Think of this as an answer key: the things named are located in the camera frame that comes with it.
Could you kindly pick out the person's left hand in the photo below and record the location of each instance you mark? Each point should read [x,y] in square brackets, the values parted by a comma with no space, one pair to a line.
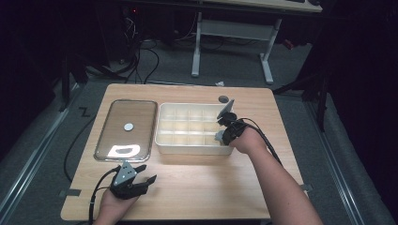
[114,204]

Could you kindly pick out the person's right hand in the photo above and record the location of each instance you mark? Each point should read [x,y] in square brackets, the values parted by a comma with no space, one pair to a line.
[250,140]

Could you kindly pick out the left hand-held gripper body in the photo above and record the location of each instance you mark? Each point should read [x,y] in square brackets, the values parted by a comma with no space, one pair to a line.
[125,182]

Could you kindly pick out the white divided storage box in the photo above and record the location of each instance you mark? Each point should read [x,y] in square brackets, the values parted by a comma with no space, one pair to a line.
[187,129]

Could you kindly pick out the transparent plastic lid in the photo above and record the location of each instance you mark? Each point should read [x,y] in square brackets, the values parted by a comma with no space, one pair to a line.
[126,129]

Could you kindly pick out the metal floor rail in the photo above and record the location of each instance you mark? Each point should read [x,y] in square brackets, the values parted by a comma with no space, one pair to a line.
[34,146]
[338,162]

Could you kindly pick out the white metal-frame desk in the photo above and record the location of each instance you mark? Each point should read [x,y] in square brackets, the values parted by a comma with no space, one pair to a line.
[237,29]

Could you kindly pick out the grey tape strip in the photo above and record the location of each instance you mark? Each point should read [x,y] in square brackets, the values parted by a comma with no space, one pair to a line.
[307,187]
[70,192]

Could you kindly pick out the white paper scrap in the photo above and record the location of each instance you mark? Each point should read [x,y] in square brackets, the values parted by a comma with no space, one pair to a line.
[220,83]

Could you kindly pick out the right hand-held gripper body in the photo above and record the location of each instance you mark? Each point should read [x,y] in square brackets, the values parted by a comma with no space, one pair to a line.
[233,126]

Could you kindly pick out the grey sock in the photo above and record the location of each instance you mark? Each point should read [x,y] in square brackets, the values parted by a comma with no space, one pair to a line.
[219,135]

